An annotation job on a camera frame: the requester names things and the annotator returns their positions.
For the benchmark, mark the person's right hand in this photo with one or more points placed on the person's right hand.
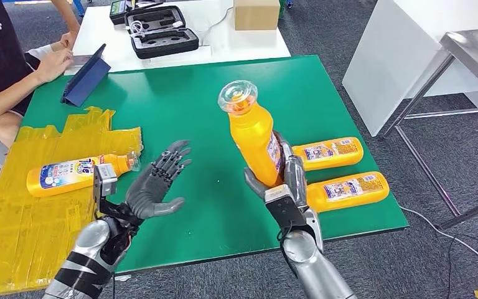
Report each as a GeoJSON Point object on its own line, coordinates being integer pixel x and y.
{"type": "Point", "coordinates": [53, 66]}

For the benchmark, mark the person's right forearm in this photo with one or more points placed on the person's right forearm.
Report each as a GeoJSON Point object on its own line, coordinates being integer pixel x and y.
{"type": "Point", "coordinates": [4, 99]}

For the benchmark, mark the white paper scrap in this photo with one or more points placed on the white paper scrap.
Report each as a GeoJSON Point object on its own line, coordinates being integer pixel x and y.
{"type": "Point", "coordinates": [120, 278]}

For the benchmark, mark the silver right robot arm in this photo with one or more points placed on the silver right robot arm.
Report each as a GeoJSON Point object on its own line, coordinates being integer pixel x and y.
{"type": "Point", "coordinates": [313, 264]}

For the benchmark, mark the yellow tape sheet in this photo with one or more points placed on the yellow tape sheet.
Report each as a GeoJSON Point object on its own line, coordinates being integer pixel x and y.
{"type": "Point", "coordinates": [24, 231]}

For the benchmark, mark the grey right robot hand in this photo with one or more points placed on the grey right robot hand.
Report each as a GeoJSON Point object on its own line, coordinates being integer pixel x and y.
{"type": "Point", "coordinates": [296, 177]}

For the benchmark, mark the small white adapter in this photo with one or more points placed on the small white adapter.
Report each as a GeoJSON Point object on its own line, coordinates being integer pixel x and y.
{"type": "Point", "coordinates": [178, 24]}

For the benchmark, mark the blue frame leg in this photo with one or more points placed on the blue frame leg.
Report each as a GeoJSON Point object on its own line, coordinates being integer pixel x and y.
{"type": "Point", "coordinates": [81, 6]}

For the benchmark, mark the tablet in blue case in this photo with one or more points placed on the tablet in blue case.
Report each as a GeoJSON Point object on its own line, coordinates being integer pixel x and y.
{"type": "Point", "coordinates": [88, 80]}

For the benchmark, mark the white table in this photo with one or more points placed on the white table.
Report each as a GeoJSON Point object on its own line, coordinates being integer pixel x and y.
{"type": "Point", "coordinates": [247, 45]}

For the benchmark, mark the person's left forearm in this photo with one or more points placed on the person's left forearm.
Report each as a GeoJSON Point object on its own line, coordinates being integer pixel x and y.
{"type": "Point", "coordinates": [66, 16]}

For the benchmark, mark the smartphone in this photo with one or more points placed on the smartphone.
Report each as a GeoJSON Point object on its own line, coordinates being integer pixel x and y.
{"type": "Point", "coordinates": [81, 60]}

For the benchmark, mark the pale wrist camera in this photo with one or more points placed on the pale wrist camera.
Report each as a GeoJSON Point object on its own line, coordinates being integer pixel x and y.
{"type": "Point", "coordinates": [284, 208]}
{"type": "Point", "coordinates": [106, 181]}

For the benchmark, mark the person's left hand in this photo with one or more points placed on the person's left hand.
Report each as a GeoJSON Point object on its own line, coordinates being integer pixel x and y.
{"type": "Point", "coordinates": [69, 41]}

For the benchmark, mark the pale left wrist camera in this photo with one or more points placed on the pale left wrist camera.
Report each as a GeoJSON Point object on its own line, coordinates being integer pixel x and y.
{"type": "Point", "coordinates": [106, 181]}

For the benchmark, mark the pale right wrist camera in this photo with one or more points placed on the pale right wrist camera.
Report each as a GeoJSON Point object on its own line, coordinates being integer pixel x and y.
{"type": "Point", "coordinates": [284, 208]}

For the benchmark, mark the brown cardboard box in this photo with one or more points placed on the brown cardboard box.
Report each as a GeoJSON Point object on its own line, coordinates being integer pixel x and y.
{"type": "Point", "coordinates": [257, 14]}

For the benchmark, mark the black device green screen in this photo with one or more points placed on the black device green screen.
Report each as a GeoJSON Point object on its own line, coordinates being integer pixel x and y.
{"type": "Point", "coordinates": [118, 10]}

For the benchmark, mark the black foam-lined case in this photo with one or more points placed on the black foam-lined case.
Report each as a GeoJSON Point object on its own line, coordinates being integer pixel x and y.
{"type": "Point", "coordinates": [169, 41]}

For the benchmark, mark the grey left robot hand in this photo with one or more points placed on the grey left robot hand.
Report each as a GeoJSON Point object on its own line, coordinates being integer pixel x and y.
{"type": "Point", "coordinates": [148, 194]}

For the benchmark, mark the green plastic crate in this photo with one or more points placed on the green plastic crate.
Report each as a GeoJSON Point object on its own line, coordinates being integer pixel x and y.
{"type": "Point", "coordinates": [282, 9]}

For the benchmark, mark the orange detergent bottle clear cap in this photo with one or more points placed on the orange detergent bottle clear cap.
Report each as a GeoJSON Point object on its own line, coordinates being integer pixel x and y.
{"type": "Point", "coordinates": [61, 177]}
{"type": "Point", "coordinates": [358, 190]}
{"type": "Point", "coordinates": [251, 136]}
{"type": "Point", "coordinates": [338, 152]}

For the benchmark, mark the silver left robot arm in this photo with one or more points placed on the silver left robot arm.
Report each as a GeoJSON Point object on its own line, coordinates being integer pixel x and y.
{"type": "Point", "coordinates": [86, 256]}

